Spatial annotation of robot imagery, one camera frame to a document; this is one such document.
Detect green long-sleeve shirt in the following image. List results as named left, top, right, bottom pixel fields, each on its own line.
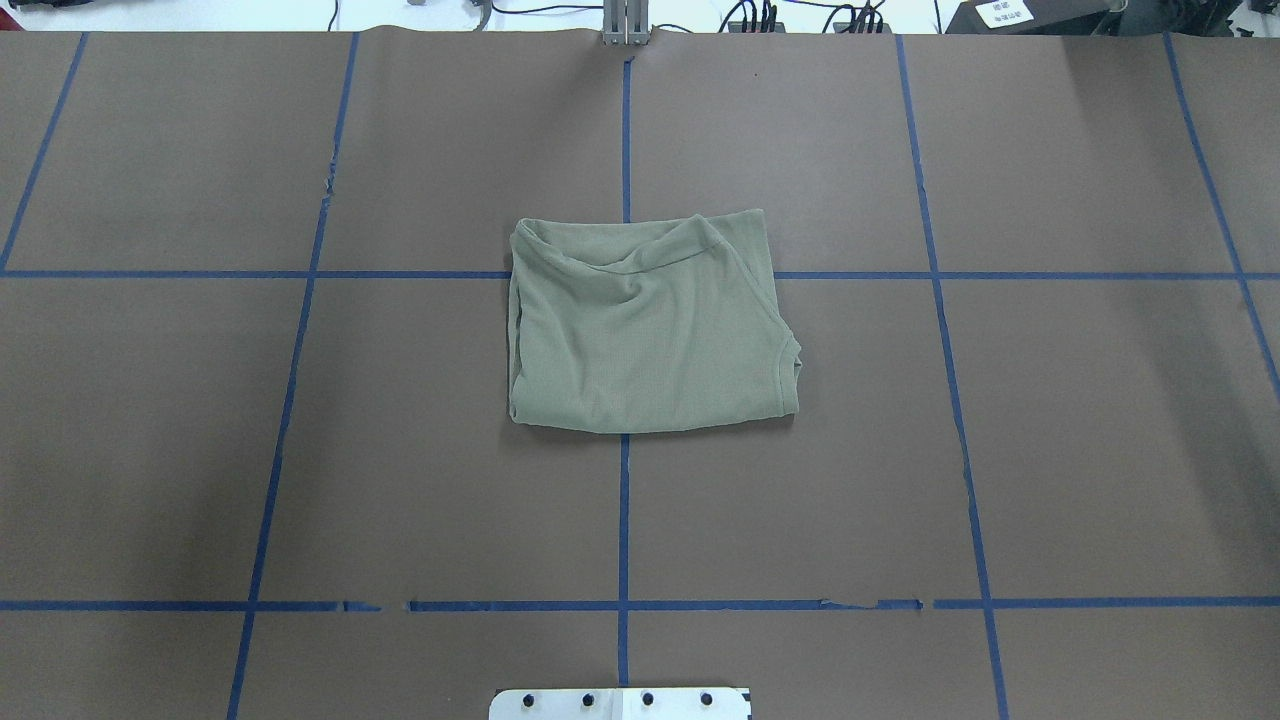
left=507, top=209, right=803, bottom=434

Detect aluminium frame post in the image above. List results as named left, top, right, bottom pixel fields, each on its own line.
left=600, top=0, right=652, bottom=46

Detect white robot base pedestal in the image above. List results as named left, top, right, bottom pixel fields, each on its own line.
left=488, top=685, right=753, bottom=719

